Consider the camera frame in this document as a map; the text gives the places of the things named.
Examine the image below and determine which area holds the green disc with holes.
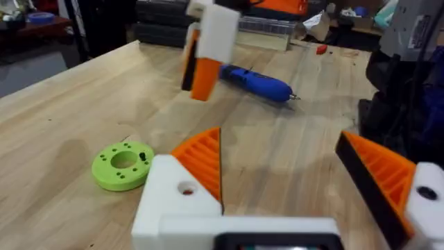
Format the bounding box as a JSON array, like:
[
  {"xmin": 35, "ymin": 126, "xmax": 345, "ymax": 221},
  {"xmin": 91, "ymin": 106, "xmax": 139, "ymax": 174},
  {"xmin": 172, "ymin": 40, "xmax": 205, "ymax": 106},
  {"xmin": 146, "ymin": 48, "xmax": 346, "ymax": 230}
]
[{"xmin": 91, "ymin": 140, "xmax": 155, "ymax": 192}]

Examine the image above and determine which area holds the stack of black cases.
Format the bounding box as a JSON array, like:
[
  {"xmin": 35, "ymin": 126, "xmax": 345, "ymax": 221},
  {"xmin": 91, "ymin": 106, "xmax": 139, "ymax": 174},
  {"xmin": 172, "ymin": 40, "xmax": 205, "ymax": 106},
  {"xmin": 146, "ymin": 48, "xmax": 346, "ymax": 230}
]
[{"xmin": 133, "ymin": 0, "xmax": 196, "ymax": 49}]

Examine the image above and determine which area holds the clear plastic box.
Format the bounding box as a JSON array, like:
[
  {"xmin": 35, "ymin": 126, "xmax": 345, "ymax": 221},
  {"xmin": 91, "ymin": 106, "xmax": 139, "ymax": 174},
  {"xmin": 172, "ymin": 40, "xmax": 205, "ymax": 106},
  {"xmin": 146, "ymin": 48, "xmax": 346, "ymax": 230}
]
[{"xmin": 234, "ymin": 15, "xmax": 300, "ymax": 52}]

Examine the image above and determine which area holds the cardboard box with clutter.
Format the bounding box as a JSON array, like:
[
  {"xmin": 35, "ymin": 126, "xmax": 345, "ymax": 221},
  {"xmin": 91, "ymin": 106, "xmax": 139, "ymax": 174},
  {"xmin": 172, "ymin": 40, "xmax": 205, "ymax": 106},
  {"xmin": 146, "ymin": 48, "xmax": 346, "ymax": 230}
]
[{"xmin": 334, "ymin": 5, "xmax": 384, "ymax": 35}]

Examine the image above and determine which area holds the blue electric screwdriver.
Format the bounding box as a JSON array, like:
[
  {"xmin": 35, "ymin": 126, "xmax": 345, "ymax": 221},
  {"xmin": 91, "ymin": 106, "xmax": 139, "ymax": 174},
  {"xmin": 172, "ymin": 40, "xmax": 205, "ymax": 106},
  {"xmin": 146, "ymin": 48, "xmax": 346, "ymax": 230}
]
[{"xmin": 219, "ymin": 64, "xmax": 301, "ymax": 103}]

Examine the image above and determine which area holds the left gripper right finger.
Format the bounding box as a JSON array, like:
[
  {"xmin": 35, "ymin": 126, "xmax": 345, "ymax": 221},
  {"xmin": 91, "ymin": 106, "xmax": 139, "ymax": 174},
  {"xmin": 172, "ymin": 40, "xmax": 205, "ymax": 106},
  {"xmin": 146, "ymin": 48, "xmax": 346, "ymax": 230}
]
[{"xmin": 334, "ymin": 131, "xmax": 444, "ymax": 250}]

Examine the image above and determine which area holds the orange case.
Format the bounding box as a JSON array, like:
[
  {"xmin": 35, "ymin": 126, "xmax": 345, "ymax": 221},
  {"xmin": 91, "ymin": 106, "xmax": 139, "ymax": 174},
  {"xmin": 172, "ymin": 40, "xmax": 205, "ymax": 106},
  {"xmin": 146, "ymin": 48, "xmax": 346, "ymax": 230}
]
[{"xmin": 254, "ymin": 0, "xmax": 309, "ymax": 17}]

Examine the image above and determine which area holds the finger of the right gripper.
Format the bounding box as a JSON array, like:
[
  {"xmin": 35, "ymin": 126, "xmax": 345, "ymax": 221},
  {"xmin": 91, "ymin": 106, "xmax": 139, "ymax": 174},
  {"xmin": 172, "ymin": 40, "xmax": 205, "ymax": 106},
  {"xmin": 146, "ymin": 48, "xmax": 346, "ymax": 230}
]
[
  {"xmin": 189, "ymin": 3, "xmax": 241, "ymax": 102},
  {"xmin": 180, "ymin": 0, "xmax": 213, "ymax": 92}
]

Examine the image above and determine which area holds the dark red side table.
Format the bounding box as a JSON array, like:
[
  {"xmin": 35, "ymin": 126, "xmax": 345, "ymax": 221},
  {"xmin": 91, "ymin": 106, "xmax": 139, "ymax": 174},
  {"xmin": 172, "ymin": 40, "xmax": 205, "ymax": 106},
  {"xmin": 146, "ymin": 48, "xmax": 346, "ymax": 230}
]
[{"xmin": 0, "ymin": 15, "xmax": 73, "ymax": 48}]

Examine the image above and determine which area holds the crumpled white paper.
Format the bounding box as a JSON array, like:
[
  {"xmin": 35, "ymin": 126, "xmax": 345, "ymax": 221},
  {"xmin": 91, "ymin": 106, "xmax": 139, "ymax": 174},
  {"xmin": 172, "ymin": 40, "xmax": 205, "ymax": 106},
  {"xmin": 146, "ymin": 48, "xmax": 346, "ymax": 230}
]
[{"xmin": 302, "ymin": 10, "xmax": 331, "ymax": 42}]

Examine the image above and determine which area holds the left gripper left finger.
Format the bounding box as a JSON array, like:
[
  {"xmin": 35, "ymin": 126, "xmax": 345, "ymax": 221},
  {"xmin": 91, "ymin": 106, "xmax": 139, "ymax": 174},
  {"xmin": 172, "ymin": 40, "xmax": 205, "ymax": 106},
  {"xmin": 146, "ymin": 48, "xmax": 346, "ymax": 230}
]
[{"xmin": 130, "ymin": 126, "xmax": 223, "ymax": 250}]

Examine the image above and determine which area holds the blue tape roll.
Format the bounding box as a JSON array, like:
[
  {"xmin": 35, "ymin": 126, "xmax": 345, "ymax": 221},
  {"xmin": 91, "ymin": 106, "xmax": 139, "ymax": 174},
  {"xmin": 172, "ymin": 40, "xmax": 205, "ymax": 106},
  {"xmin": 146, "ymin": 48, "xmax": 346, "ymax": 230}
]
[{"xmin": 27, "ymin": 11, "xmax": 56, "ymax": 24}]

